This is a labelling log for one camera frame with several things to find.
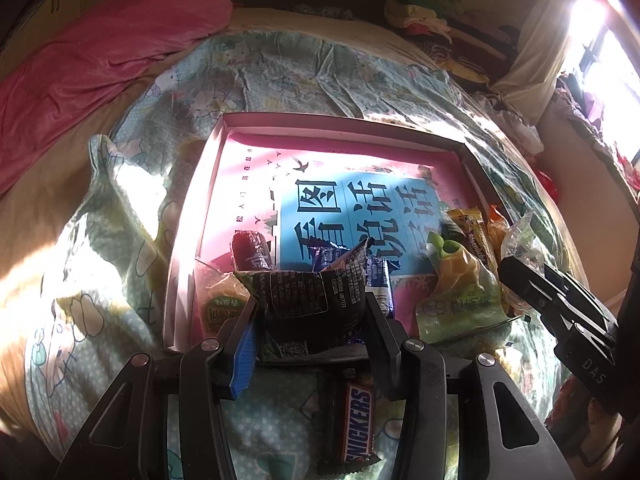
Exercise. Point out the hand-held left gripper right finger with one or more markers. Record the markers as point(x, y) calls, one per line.
point(380, 345)

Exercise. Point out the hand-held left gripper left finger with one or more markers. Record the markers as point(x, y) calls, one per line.
point(245, 355)

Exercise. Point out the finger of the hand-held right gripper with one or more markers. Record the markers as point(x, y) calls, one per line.
point(550, 290)
point(550, 320)

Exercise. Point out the green label pastry packet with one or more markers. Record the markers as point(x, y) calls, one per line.
point(220, 305)

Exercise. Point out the clear candy packet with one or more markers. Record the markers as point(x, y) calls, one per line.
point(520, 240)

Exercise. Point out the orange bread packet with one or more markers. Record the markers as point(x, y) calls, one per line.
point(496, 230)

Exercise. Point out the black snack packet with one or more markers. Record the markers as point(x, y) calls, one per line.
point(305, 300)

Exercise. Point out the shallow cardboard box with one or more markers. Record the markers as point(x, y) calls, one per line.
point(187, 260)

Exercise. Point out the dark blue snack packet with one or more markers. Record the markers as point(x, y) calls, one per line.
point(377, 275)

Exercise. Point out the brown chocolate bar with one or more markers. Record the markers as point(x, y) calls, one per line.
point(357, 420)

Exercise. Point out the green yellow snack packet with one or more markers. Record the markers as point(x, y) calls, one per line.
point(450, 305)

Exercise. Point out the yellow snack bar packet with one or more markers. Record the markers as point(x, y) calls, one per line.
point(472, 240)

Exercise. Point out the small dark red snack packet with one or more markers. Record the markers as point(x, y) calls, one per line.
point(252, 252)

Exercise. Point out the red bag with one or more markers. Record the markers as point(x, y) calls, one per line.
point(547, 185)

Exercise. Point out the white pink floral bag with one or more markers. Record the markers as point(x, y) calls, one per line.
point(515, 125)

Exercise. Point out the pink book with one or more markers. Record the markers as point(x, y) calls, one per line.
point(250, 180)

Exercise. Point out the clothes heap by window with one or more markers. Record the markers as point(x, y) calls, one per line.
point(585, 105)

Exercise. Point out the cartoon cat printed blanket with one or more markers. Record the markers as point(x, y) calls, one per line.
point(125, 200)

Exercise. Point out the beige curtain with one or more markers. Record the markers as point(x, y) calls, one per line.
point(540, 45)

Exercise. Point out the beige bed sheet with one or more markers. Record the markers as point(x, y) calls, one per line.
point(50, 170)

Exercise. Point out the pile of folded clothes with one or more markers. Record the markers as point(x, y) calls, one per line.
point(425, 15)

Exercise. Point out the pink blanket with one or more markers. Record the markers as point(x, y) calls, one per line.
point(100, 60)

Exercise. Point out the dark patterned pillow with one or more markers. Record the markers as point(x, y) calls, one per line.
point(325, 10)

